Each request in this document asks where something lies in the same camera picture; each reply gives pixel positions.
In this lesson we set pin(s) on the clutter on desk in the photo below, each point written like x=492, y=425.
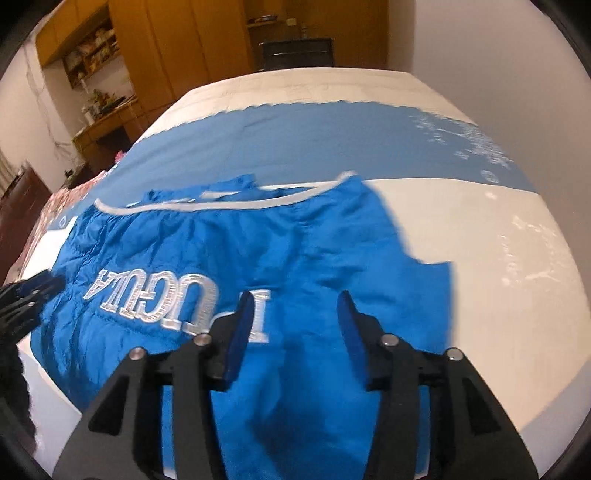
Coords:
x=104, y=104

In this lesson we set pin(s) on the wooden wall cabinet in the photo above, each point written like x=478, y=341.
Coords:
x=64, y=23

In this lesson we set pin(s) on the pink floral quilt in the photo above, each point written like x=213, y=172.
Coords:
x=69, y=198

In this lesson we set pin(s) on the blue and white printed bedsheet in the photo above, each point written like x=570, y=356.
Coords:
x=461, y=230

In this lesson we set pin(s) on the blue puffer jacket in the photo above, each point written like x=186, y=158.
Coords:
x=300, y=249

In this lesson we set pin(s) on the dark wooden headboard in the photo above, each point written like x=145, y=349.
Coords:
x=23, y=198

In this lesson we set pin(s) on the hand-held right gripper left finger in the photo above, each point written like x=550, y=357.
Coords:
x=240, y=332

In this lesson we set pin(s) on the wooden bookshelf with books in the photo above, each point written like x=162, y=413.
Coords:
x=92, y=53

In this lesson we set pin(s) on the wooden desk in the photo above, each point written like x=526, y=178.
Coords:
x=106, y=134

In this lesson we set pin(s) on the brown wooden wardrobe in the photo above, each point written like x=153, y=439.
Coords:
x=184, y=41

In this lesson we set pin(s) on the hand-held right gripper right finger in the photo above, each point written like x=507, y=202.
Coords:
x=353, y=337

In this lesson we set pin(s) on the black chair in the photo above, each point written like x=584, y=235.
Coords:
x=295, y=55

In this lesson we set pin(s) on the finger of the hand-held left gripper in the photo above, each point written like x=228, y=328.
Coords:
x=27, y=295

